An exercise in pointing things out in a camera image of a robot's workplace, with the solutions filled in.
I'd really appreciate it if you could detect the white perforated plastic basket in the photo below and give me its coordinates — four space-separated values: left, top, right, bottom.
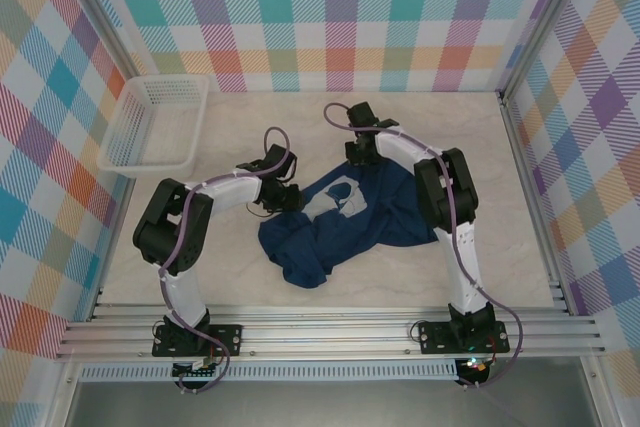
96 73 211 179

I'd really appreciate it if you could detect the slotted grey cable duct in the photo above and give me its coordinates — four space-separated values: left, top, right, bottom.
78 363 459 383

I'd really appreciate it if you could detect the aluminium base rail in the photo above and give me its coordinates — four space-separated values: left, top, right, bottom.
54 302 606 362

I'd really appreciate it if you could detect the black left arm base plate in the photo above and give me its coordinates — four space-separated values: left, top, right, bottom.
151 323 245 359

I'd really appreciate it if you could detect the dark blue t-shirt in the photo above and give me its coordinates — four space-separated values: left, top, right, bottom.
257 159 441 291

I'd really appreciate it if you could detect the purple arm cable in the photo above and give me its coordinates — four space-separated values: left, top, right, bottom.
158 126 296 397
323 101 525 391

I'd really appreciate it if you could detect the grey metal panel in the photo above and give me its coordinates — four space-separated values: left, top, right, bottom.
64 379 601 427

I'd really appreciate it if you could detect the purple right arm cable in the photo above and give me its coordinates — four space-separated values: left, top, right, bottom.
323 101 525 391

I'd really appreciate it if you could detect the small connector board with light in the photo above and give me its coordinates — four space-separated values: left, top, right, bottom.
457 355 492 387

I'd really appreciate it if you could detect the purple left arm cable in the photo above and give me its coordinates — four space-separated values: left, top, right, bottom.
158 126 296 397

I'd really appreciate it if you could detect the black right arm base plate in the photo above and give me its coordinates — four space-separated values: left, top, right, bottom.
416 319 510 356

